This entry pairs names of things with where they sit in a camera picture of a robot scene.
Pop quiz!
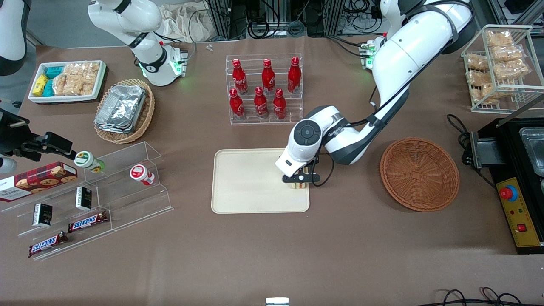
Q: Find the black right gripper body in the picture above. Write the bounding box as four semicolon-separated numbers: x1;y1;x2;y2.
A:
0;109;32;159

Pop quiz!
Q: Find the beige plastic tray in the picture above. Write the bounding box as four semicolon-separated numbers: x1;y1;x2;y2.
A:
211;148;311;214

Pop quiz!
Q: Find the oval wicker basket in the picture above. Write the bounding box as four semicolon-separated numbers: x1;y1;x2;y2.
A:
93;79;156;145

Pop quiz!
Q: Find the round brown wicker basket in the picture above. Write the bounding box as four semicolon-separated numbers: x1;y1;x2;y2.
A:
380;137;461;212

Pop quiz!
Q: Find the green lid yogurt bottle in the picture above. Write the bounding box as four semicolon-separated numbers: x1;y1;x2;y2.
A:
74;151;105;174

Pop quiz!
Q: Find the red cookie box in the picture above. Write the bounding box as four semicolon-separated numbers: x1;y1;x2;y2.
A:
0;162;78;203

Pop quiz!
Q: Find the white plastic bin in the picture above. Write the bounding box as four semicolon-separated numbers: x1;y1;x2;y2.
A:
28;60;108;104

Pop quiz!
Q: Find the red cola bottle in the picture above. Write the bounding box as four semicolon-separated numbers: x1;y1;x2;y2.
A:
229;88;246;120
232;59;249;95
254;86;269;120
273;88;287;120
261;59;276;94
288;57;302;94

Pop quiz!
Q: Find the yellow snack box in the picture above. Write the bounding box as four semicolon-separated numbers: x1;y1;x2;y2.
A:
33;74;49;97

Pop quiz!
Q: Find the wrapped rice cracker pack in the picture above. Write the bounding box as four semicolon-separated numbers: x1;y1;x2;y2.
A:
480;83;511;105
493;59;530;81
466;54;490;71
53;76;96;96
64;62;101;79
491;45;524;62
467;70;494;86
487;31;513;47

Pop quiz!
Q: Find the small black box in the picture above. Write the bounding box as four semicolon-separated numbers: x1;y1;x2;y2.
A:
76;187;93;211
33;203;53;227

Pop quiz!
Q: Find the stack of foil trays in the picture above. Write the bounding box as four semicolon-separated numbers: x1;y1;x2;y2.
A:
94;84;147;135

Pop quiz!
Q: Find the Snickers bar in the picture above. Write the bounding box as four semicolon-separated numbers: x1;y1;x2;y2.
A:
68;211;109;233
28;232;69;259

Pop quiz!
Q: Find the red lid yogurt bottle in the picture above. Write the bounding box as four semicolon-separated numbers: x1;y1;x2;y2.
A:
130;164;156;186

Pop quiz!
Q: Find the clear acrylic stepped shelf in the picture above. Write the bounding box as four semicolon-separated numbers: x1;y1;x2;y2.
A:
0;141;174;261

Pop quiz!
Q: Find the clear acrylic bottle rack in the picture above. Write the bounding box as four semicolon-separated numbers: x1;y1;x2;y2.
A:
225;53;304;125

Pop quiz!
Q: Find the beige cloth bag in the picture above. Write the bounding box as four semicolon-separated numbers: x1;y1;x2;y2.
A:
159;2;214;43

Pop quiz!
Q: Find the black sealing machine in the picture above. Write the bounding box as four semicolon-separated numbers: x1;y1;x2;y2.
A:
469;117;544;255

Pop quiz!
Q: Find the metal lever bar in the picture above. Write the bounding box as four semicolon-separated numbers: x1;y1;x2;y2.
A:
496;93;544;128

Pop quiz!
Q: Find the metal pan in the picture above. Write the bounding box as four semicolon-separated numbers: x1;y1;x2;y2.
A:
518;127;544;177

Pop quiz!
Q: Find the yellow control panel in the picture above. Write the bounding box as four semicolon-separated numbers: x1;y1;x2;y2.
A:
496;177;544;249

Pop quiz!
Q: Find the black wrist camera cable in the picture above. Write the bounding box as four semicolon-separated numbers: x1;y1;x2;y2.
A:
312;154;335;188

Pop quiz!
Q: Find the black cable bundle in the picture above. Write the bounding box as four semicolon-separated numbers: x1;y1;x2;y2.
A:
248;0;309;40

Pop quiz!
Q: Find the black power cable with plug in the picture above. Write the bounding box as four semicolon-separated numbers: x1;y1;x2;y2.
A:
446;113;498;190

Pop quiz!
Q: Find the aluminium frame rack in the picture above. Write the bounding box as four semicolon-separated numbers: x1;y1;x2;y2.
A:
204;0;249;41

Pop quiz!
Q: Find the black floor cable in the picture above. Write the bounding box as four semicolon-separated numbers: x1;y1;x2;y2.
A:
425;287;544;306

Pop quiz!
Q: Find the white wire rack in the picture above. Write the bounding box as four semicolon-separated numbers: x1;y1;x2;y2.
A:
461;24;544;114

